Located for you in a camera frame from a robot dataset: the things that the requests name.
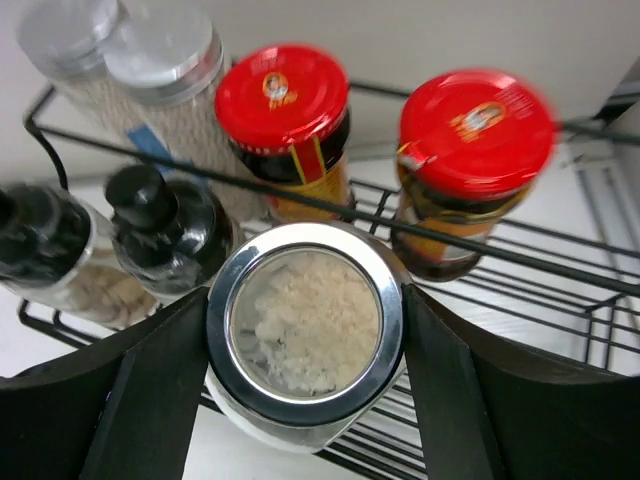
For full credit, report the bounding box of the black-capped brown spice bottle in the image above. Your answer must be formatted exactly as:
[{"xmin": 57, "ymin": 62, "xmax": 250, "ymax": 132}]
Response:
[{"xmin": 1, "ymin": 184, "xmax": 158, "ymax": 328}]

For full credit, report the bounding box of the silver-capped blue-label shaker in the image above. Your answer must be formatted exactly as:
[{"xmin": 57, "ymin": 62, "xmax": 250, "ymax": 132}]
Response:
[
  {"xmin": 17, "ymin": 1, "xmax": 143, "ymax": 148},
  {"xmin": 102, "ymin": 2, "xmax": 269, "ymax": 224}
]

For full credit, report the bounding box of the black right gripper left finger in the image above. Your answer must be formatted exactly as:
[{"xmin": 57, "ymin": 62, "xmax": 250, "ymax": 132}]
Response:
[{"xmin": 1, "ymin": 289, "xmax": 207, "ymax": 479}]

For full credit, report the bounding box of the black-capped white powder bottle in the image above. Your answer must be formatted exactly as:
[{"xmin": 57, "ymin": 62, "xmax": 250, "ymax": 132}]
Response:
[{"xmin": 104, "ymin": 165, "xmax": 245, "ymax": 306}]

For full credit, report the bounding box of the red-lid brown sauce jar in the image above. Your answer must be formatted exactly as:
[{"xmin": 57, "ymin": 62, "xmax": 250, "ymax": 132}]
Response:
[{"xmin": 389, "ymin": 68, "xmax": 560, "ymax": 284}]

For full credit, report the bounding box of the clear glass jar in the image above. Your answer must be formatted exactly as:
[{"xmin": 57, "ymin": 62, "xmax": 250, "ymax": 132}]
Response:
[{"xmin": 205, "ymin": 221, "xmax": 411, "ymax": 453}]

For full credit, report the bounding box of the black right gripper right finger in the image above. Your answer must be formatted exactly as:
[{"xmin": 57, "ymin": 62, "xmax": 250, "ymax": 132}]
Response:
[{"xmin": 403, "ymin": 285, "xmax": 639, "ymax": 479}]

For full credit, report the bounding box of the red-capped dark sauce bottle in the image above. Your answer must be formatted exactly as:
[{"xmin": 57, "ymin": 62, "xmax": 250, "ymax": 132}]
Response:
[{"xmin": 213, "ymin": 44, "xmax": 354, "ymax": 208}]

